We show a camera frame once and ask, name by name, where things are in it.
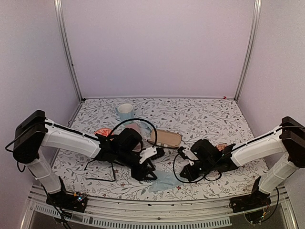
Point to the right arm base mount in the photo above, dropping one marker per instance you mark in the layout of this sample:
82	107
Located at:
253	200

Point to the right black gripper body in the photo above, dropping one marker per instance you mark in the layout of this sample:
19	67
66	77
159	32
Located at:
206	166

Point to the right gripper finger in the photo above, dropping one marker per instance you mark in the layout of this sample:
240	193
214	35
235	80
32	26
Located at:
191	179
187	171

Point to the right aluminium frame post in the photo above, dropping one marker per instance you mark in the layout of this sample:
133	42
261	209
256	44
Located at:
249	49

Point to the brown plaid glasses case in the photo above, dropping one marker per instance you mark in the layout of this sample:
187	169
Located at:
168	139

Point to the front aluminium rail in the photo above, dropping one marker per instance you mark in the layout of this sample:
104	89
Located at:
108	213

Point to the light blue cleaning cloth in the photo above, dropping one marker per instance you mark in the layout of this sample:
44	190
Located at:
164	181

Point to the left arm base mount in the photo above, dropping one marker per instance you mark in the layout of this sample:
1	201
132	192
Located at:
63	200

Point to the pink translucent sunglasses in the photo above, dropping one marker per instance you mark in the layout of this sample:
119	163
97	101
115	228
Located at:
221	147

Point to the black frame glasses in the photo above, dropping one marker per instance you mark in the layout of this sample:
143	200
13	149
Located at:
100	171

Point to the aluminium frame post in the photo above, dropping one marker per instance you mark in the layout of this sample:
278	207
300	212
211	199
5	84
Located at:
249	49
66	48

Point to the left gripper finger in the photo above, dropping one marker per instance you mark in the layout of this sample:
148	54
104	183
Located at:
149	173
140	175

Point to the small blue cloth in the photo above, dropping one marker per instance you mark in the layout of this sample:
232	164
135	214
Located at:
147	125

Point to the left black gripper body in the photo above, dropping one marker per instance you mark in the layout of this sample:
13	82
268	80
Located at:
142	167

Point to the light blue mug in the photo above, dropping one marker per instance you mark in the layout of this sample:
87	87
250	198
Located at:
125	111

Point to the pink glasses case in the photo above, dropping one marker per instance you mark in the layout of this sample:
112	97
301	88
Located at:
135	127

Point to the left aluminium frame post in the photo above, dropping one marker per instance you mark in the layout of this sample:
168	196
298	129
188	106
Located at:
66	48

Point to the red patterned bowl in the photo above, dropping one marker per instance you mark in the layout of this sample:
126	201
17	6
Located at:
103	132

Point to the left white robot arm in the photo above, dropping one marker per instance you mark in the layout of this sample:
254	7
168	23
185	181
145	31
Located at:
37	131

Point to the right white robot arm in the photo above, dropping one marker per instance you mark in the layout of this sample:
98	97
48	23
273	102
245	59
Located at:
288	139

